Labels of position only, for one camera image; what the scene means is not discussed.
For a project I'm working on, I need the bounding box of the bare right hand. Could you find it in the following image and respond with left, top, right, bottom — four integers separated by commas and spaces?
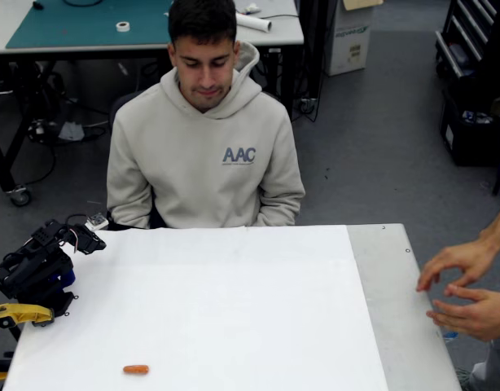
415, 238, 499, 292

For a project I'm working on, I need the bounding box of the bare left hand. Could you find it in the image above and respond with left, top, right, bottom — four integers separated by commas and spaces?
426, 283, 500, 342

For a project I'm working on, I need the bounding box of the workbench caster wheel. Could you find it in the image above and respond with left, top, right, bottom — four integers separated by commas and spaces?
7, 183, 33, 207

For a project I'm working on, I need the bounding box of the white paper scrap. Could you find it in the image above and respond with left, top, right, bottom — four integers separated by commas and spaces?
57, 121, 86, 142

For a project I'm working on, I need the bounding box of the man in beige hoodie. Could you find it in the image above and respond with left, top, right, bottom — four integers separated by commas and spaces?
106, 0, 307, 230

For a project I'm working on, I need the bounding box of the large white paper sheet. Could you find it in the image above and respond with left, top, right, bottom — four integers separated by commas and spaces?
1, 225, 389, 391

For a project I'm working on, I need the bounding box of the green cutting mat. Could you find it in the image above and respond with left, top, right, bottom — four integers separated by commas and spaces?
5, 0, 176, 50

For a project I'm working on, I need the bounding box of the rolled white paper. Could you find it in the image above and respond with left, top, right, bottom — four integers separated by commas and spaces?
235, 11, 273, 33

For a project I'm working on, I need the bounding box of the grey workbench with black legs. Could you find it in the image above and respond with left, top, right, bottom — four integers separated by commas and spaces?
0, 0, 306, 207

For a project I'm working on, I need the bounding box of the white cardboard box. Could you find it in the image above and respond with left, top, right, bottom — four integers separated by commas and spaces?
325, 0, 375, 77

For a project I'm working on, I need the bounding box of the tan cardboard flap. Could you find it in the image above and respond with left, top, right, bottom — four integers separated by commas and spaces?
342, 0, 384, 11

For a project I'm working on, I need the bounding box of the black storage bin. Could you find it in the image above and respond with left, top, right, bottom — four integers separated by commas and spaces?
439, 87, 500, 168

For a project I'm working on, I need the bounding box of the grey trouser leg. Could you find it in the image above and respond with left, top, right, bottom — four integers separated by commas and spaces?
471, 337, 500, 391

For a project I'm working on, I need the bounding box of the black drawer cabinet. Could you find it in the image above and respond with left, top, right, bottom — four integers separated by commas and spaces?
434, 0, 500, 81

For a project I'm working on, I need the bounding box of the small white gripper camera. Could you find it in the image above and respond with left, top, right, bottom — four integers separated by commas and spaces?
86, 213, 109, 232

